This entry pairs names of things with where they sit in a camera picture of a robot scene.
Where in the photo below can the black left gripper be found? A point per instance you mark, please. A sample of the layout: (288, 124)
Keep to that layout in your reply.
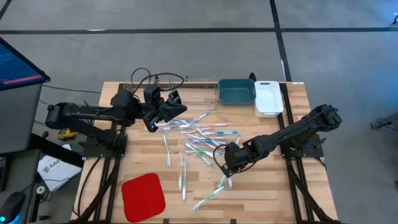
(154, 113)

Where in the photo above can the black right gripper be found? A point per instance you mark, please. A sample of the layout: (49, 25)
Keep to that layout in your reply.
(236, 155)

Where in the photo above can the blue white toothbrush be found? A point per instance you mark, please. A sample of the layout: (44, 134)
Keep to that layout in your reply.
(225, 132)
(200, 118)
(214, 141)
(168, 123)

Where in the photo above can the orange white toothbrush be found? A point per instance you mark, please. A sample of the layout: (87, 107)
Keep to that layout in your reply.
(192, 131)
(217, 125)
(180, 174)

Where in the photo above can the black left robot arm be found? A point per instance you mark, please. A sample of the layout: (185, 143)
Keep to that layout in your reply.
(93, 110)

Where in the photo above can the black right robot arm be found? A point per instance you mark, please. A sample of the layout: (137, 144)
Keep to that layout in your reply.
(295, 130)

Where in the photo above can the clear plastic bin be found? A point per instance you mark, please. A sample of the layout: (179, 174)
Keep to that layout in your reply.
(202, 93)

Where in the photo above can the teal plastic bin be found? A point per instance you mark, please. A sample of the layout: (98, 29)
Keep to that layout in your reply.
(236, 93)

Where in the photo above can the white plastic bin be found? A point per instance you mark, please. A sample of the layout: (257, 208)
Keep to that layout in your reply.
(269, 101)

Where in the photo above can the red cloth mat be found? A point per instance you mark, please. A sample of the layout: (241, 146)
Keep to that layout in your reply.
(143, 197)

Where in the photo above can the yellow tool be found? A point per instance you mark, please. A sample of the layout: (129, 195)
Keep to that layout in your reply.
(66, 134)

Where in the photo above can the black board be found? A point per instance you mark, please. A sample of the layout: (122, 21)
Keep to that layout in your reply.
(56, 149)

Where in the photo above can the white printed booklet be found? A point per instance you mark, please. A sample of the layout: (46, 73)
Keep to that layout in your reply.
(57, 169)

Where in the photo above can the white tape roll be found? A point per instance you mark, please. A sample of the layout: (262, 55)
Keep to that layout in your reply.
(40, 189)

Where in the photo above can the blue screen monitor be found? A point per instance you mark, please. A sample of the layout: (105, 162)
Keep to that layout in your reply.
(15, 68)

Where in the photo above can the black computer mouse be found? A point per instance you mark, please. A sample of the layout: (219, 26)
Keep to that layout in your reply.
(11, 207)

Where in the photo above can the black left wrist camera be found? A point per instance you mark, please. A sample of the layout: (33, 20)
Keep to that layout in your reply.
(151, 93)

